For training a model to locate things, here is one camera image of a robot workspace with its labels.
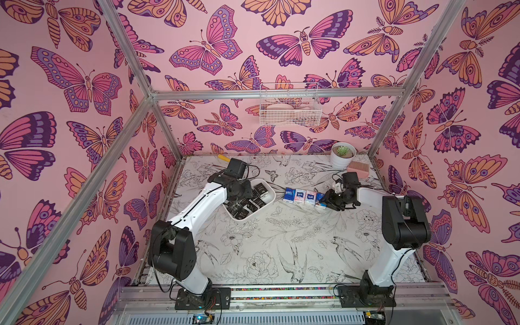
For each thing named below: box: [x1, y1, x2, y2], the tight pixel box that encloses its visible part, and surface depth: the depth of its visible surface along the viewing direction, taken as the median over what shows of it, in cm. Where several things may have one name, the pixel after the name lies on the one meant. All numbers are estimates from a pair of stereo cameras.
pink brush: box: [346, 161, 370, 181], surface depth 115 cm
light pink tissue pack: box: [304, 189, 317, 207], surface depth 101 cm
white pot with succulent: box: [330, 141, 357, 170], surface depth 110 cm
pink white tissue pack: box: [293, 188, 307, 204], surface depth 102 cm
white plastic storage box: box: [222, 178, 277, 222], surface depth 99 cm
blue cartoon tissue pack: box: [314, 192, 328, 208], surface depth 100 cm
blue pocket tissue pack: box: [283, 186, 296, 204], surface depth 102 cm
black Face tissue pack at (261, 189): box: [253, 182, 269, 198], surface depth 102 cm
